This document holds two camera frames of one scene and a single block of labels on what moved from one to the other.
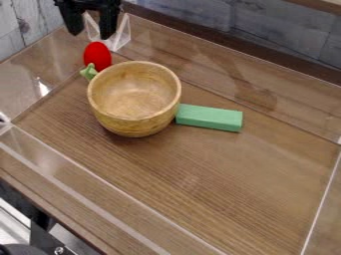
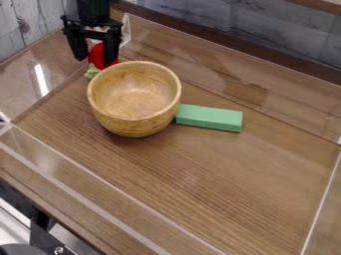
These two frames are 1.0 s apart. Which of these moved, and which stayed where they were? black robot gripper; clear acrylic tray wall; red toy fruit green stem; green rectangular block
Moved: black robot gripper
Stayed: red toy fruit green stem; green rectangular block; clear acrylic tray wall
